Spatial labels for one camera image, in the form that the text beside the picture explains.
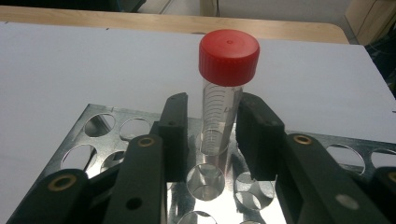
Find wooden table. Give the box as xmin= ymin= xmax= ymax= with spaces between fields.
xmin=0 ymin=5 xmax=349 ymax=45

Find wooden cabinet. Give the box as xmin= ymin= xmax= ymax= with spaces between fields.
xmin=199 ymin=0 xmax=396 ymax=46

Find black cabinet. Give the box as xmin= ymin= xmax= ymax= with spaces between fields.
xmin=0 ymin=0 xmax=148 ymax=13

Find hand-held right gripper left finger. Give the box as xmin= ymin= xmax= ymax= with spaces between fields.
xmin=102 ymin=91 xmax=190 ymax=224

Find black floor cables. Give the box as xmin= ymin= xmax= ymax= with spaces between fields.
xmin=365 ymin=29 xmax=396 ymax=91

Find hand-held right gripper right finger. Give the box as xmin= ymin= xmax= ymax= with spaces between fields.
xmin=235 ymin=91 xmax=390 ymax=224

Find perforated metal tube rack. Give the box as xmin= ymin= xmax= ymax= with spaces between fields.
xmin=31 ymin=103 xmax=396 ymax=224

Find red capped test tube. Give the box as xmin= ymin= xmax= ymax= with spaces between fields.
xmin=198 ymin=29 xmax=261 ymax=157

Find white board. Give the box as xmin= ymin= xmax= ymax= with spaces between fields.
xmin=0 ymin=21 xmax=396 ymax=224

